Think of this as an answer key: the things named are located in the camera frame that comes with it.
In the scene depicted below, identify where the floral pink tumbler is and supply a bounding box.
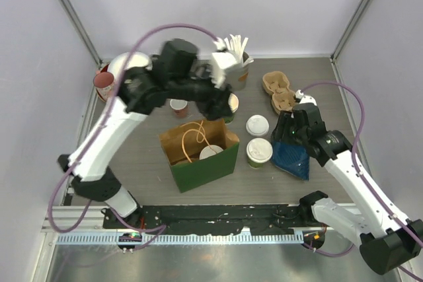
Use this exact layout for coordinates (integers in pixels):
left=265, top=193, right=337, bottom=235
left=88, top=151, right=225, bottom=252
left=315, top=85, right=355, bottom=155
left=93, top=71, right=115, bottom=102

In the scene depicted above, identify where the white cup lid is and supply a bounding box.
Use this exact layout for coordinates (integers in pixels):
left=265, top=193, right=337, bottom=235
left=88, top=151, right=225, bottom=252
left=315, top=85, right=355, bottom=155
left=246, top=138, right=273, bottom=162
left=199, top=145, right=223, bottom=160

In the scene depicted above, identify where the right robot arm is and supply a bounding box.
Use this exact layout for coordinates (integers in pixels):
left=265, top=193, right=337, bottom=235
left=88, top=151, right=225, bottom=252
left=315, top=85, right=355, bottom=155
left=272, top=103, right=422, bottom=275

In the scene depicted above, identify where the purple cable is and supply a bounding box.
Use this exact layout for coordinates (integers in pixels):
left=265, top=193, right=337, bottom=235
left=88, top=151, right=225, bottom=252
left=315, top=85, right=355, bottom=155
left=48, top=23, right=224, bottom=260
left=297, top=80, right=423, bottom=282

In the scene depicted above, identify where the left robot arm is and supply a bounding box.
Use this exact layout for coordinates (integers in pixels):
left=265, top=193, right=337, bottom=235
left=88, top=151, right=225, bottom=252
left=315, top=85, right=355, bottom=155
left=58, top=39, right=240, bottom=229

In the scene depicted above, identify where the stack of white lids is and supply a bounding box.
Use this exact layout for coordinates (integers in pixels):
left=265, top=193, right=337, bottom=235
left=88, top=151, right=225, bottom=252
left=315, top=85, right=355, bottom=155
left=246, top=114, right=270, bottom=137

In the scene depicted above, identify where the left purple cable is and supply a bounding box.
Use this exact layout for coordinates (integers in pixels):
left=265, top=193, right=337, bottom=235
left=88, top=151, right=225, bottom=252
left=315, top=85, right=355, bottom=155
left=48, top=23, right=224, bottom=260

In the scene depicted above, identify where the red round tray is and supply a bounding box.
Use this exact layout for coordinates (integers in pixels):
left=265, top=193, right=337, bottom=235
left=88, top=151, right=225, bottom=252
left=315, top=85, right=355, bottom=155
left=96, top=64, right=108, bottom=74

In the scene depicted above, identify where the grey straw holder cup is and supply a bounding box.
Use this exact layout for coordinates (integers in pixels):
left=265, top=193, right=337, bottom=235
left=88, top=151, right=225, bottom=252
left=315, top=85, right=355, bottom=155
left=227, top=52, right=249, bottom=92

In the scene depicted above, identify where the cardboard cup carrier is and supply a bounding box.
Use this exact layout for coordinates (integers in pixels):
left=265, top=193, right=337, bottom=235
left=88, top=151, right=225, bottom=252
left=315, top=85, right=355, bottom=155
left=262, top=71, right=297, bottom=115

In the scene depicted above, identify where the green paper bag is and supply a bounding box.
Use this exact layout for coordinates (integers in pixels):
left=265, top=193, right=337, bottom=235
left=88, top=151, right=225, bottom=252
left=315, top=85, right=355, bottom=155
left=159, top=120, right=239, bottom=193

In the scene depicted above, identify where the white paper plate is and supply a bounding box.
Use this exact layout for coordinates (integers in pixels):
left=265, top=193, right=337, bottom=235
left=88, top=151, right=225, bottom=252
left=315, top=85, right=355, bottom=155
left=108, top=52, right=152, bottom=79

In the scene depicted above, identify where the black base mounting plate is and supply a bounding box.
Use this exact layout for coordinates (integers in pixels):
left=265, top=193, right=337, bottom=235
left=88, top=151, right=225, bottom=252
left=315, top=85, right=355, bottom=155
left=124, top=204, right=328, bottom=236

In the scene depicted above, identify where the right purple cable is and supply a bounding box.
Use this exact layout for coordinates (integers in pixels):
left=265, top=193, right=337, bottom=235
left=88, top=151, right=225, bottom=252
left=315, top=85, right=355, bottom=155
left=297, top=80, right=423, bottom=282

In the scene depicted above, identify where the white wrapped straws bundle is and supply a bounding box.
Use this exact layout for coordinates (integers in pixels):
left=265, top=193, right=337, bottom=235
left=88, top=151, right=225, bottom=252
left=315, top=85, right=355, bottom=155
left=224, top=34, right=254, bottom=66

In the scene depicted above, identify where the stack of green paper cups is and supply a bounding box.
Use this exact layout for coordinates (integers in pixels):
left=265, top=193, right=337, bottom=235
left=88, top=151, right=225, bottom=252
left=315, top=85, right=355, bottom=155
left=224, top=93, right=239, bottom=124

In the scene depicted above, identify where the blue leaf-shaped dish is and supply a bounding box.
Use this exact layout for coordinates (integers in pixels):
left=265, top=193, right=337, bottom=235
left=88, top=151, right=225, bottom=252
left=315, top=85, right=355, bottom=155
left=270, top=141, right=310, bottom=181

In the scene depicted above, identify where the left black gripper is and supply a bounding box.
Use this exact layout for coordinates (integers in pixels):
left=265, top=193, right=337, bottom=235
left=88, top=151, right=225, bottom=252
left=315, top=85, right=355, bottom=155
left=169, top=65, right=235, bottom=122

